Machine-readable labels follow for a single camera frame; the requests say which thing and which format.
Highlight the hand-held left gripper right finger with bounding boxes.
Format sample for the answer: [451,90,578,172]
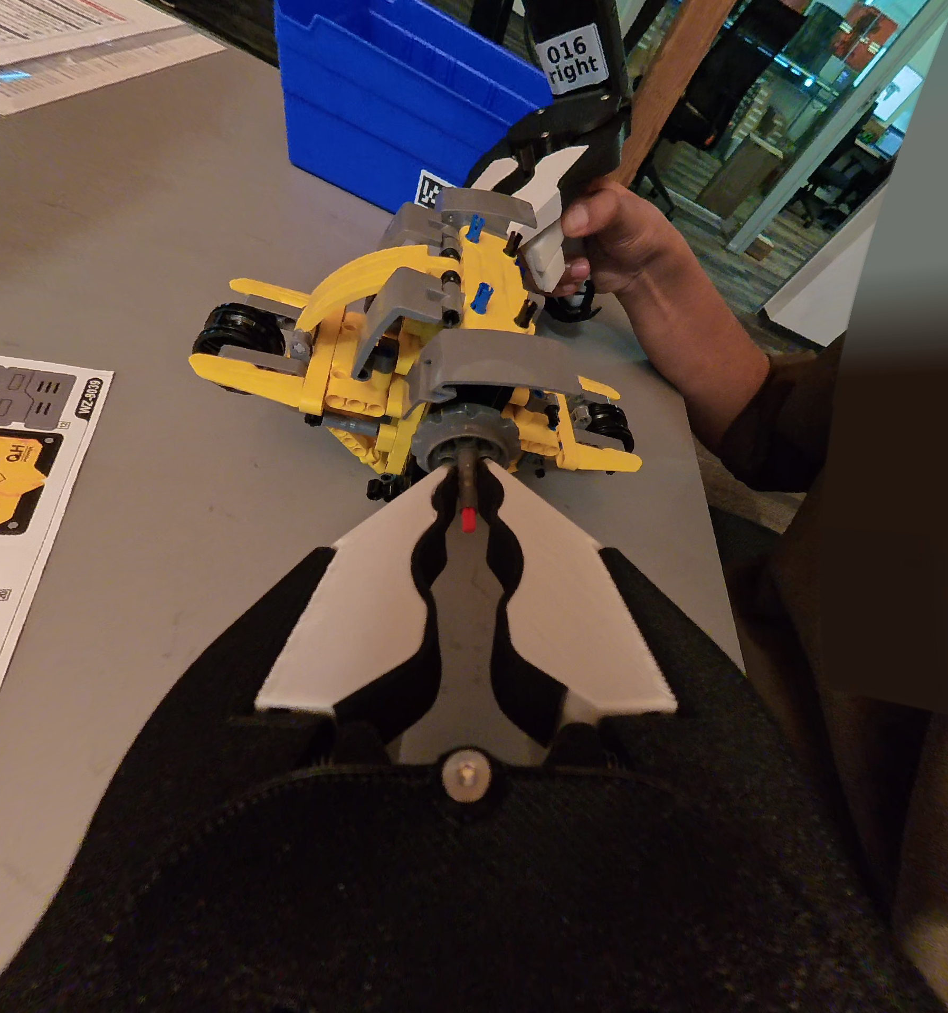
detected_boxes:
[482,463,681,747]

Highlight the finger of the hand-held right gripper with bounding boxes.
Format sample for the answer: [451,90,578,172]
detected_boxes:
[520,145,591,231]
[470,157,524,195]

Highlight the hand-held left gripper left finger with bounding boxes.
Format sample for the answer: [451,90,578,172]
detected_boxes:
[252,465,450,745]

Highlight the yellow grey building-block toy vehicle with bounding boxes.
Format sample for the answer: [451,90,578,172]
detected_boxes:
[189,186,645,503]

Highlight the dark axle rod red tip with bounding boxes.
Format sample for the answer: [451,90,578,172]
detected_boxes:
[454,459,484,533]

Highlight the person's right forearm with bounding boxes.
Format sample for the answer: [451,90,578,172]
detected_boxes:
[624,245,847,495]

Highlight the person's right hand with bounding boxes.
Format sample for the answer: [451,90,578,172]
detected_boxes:
[557,180,686,307]

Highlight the blue plastic bin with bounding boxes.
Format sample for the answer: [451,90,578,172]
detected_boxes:
[274,0,555,215]

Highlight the person's dark brown clothing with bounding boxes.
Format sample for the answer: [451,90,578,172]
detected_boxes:
[696,467,948,951]

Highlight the black office chair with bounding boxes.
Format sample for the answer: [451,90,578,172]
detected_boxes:
[789,119,873,232]

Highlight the yellow grey sticker sheet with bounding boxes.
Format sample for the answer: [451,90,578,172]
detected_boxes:
[0,350,117,773]

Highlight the person's beige trousers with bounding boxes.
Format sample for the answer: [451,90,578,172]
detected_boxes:
[889,704,948,1013]

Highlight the printed instruction paper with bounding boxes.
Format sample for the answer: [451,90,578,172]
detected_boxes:
[0,0,226,119]

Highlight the wooden post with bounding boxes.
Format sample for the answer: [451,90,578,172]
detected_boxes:
[617,0,741,188]

